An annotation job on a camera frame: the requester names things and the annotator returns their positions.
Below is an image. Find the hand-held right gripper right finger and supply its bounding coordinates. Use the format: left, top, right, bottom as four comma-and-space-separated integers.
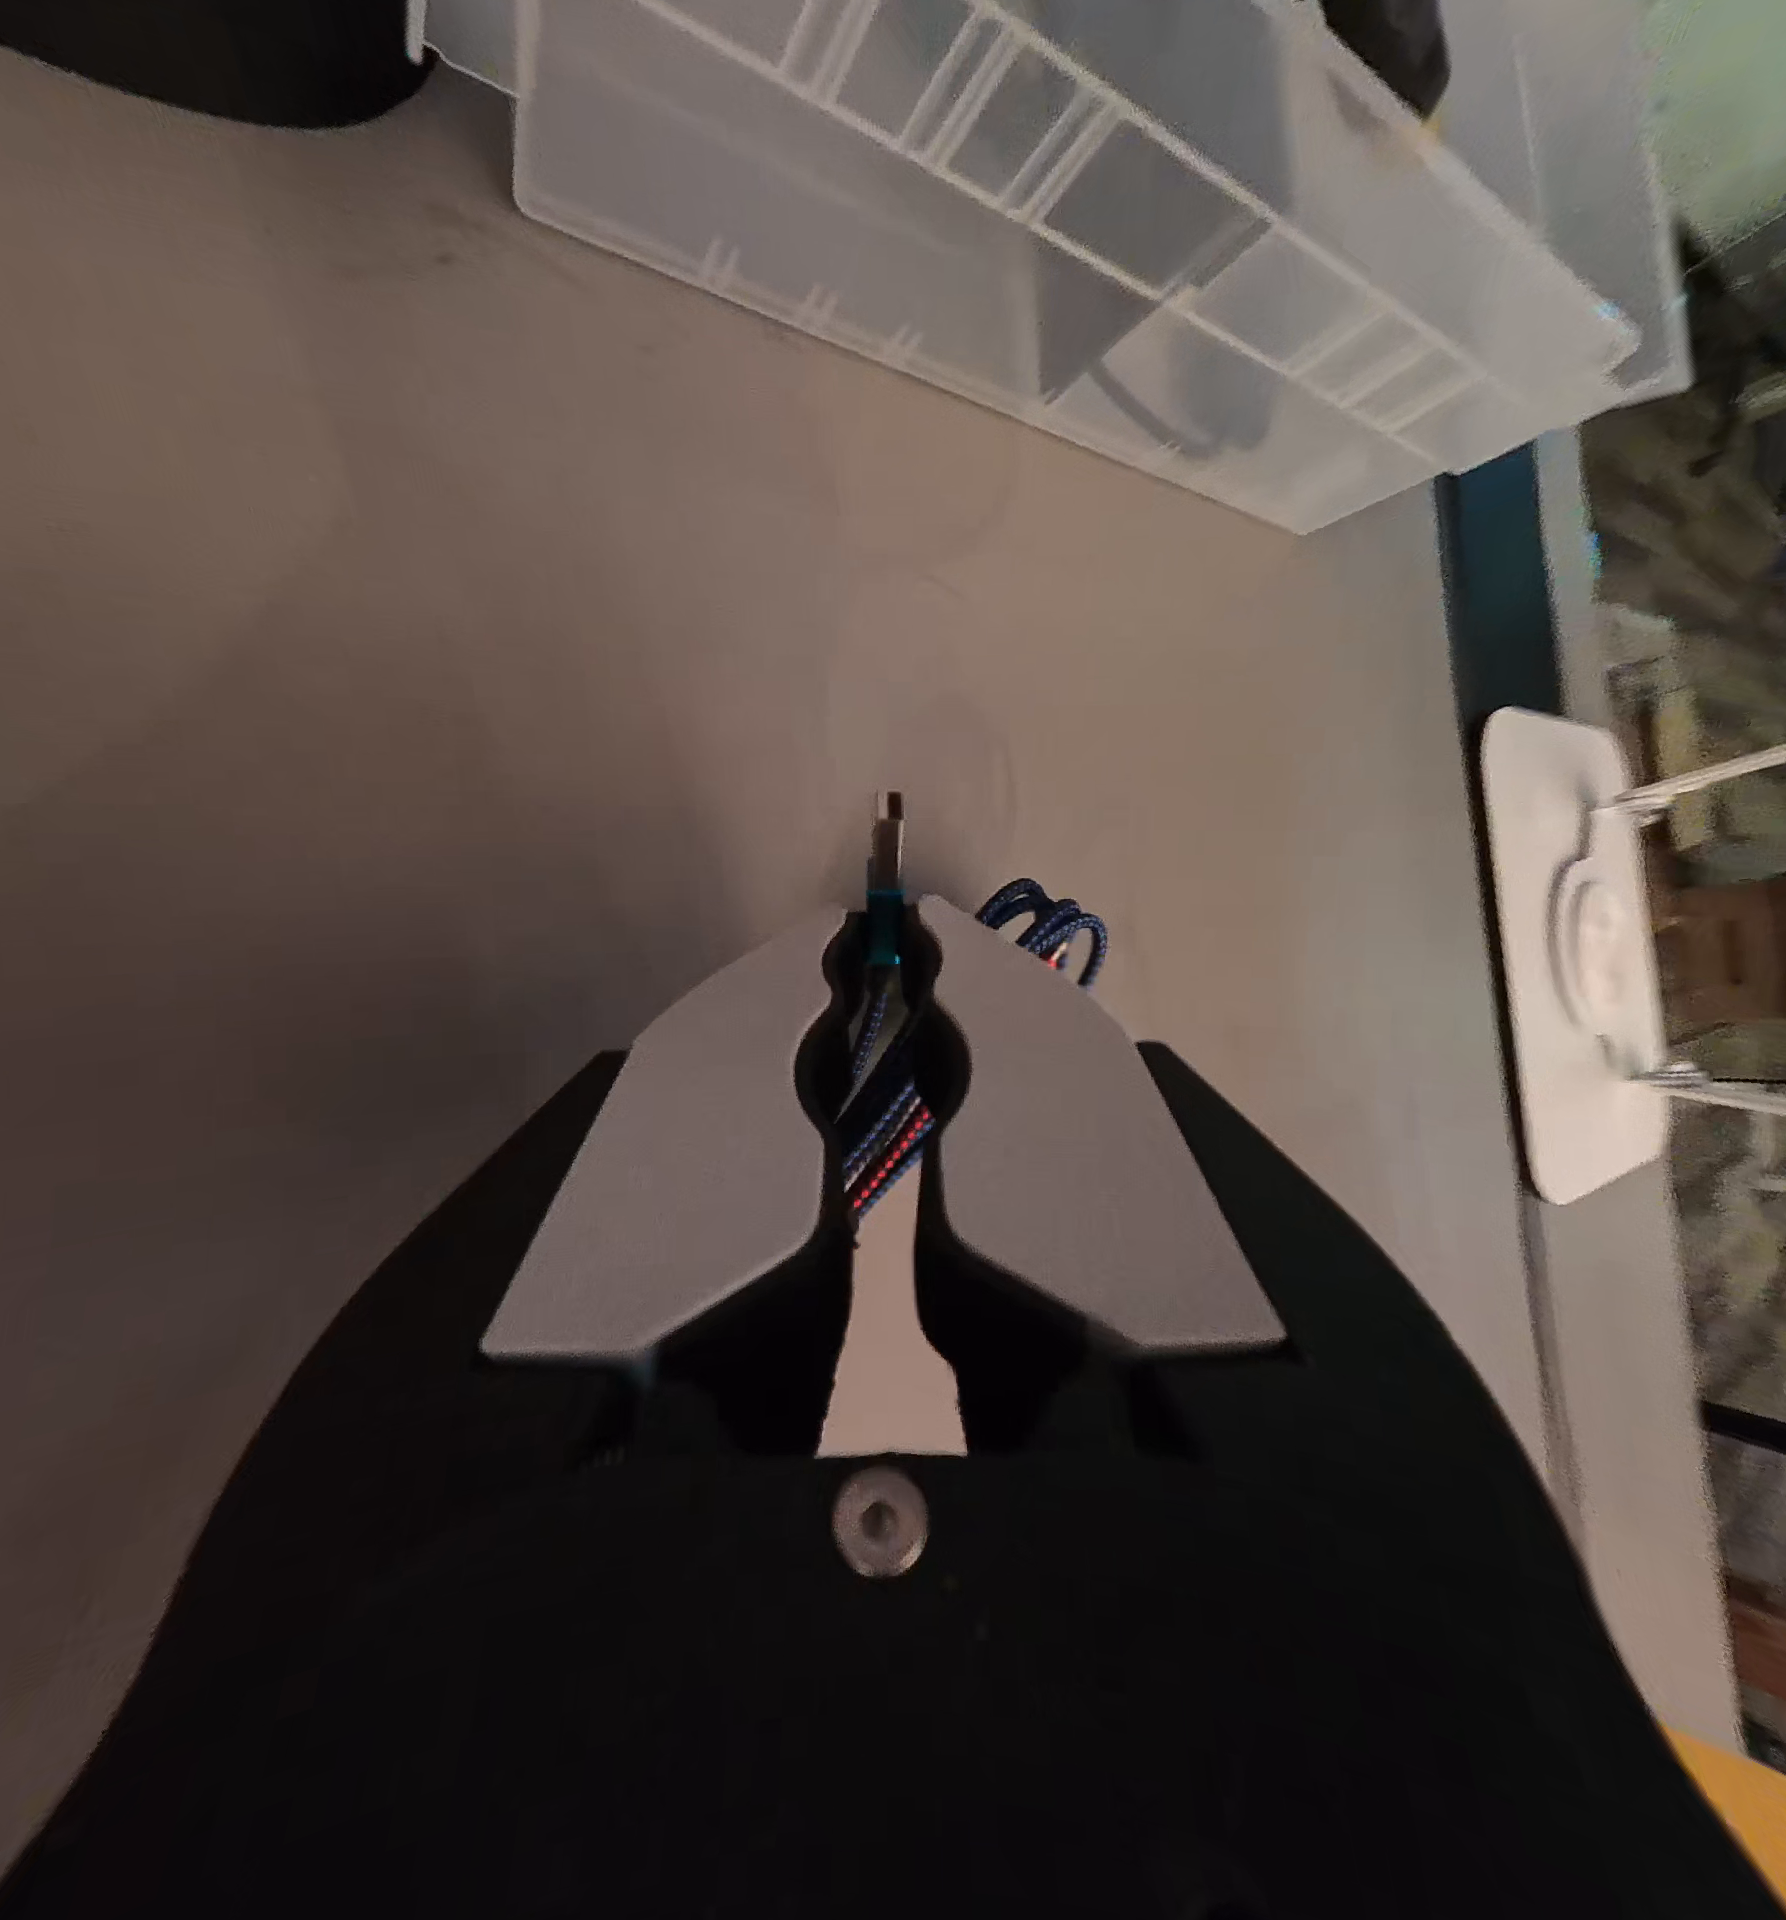
910, 897, 1286, 1367

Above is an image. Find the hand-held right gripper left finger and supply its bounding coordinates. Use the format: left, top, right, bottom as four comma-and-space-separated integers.
481, 899, 854, 1370

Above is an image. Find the blue braided multi-plug cable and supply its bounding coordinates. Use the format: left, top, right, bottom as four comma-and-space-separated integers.
834, 793, 1113, 1238

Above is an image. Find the yellow plastic bin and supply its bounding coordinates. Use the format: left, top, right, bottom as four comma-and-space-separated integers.
1660, 1727, 1786, 1920

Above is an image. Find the clear plastic bin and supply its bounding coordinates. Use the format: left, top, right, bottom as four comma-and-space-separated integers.
413, 0, 1696, 536

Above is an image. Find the white stand base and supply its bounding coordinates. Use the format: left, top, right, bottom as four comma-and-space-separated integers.
1479, 706, 1786, 1206

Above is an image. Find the black office chair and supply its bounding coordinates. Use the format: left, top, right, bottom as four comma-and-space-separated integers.
75, 0, 423, 133

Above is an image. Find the dark desk cable cover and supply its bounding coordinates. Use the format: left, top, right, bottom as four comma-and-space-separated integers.
1438, 445, 1573, 842

